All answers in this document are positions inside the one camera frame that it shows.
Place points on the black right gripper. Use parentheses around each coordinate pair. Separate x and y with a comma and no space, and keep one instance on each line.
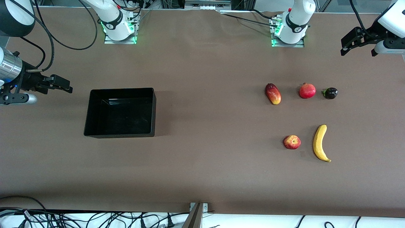
(29,81)

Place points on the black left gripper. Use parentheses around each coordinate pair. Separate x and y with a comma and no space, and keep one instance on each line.
(370,35)

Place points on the black plastic box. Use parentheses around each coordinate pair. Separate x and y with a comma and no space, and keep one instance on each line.
(120,117)

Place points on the yellow banana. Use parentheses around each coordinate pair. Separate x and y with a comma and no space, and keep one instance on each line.
(319,142)

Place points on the red apple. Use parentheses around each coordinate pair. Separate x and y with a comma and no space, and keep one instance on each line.
(291,142)

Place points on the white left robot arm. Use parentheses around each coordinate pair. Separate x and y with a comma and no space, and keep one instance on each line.
(294,22)

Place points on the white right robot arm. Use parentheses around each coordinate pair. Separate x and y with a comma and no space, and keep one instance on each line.
(117,19)

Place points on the dark purple mangosteen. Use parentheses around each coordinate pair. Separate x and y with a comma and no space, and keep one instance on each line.
(331,93)

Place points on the red pomegranate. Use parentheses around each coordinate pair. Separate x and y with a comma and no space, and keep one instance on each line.
(307,91)

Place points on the red yellow mango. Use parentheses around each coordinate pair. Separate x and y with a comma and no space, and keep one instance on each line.
(273,94)

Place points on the black power plug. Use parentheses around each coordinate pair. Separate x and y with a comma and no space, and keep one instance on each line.
(142,223)
(170,222)

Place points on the brown table cover sheet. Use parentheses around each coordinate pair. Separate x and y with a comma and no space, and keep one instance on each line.
(202,177)

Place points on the small metal mounting plate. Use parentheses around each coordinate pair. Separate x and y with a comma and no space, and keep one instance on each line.
(205,207)

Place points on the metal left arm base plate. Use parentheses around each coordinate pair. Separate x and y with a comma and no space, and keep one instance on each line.
(288,45)

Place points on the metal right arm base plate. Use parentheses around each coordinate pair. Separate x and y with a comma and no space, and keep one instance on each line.
(120,41)

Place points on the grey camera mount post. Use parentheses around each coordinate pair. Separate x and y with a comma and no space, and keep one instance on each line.
(193,220)

